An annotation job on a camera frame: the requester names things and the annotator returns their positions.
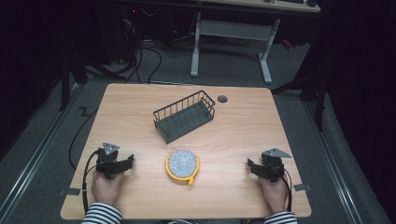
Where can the grey tape piece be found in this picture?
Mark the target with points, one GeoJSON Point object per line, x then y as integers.
{"type": "Point", "coordinates": [70, 191]}
{"type": "Point", "coordinates": [302, 187]}

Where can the black metal stand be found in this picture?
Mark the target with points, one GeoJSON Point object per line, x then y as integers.
{"type": "Point", "coordinates": [316, 93]}
{"type": "Point", "coordinates": [67, 81]}

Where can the person's left hand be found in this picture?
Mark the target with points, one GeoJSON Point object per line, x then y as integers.
{"type": "Point", "coordinates": [106, 188]}

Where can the metal floor rail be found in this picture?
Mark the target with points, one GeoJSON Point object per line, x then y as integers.
{"type": "Point", "coordinates": [333, 161]}
{"type": "Point", "coordinates": [34, 155]}

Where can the round yellow-rimmed speckled scrubber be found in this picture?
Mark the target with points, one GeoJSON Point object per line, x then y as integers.
{"type": "Point", "coordinates": [182, 164]}

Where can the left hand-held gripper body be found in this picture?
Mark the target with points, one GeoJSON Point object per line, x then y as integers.
{"type": "Point", "coordinates": [107, 158]}

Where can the desk with white legs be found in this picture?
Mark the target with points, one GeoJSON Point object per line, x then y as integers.
{"type": "Point", "coordinates": [233, 29]}

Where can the grey round table grommet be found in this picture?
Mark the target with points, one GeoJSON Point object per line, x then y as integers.
{"type": "Point", "coordinates": [222, 99]}

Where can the person's right hand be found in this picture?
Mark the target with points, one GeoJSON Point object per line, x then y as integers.
{"type": "Point", "coordinates": [274, 194]}

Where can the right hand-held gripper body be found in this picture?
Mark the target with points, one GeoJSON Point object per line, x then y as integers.
{"type": "Point", "coordinates": [273, 166]}

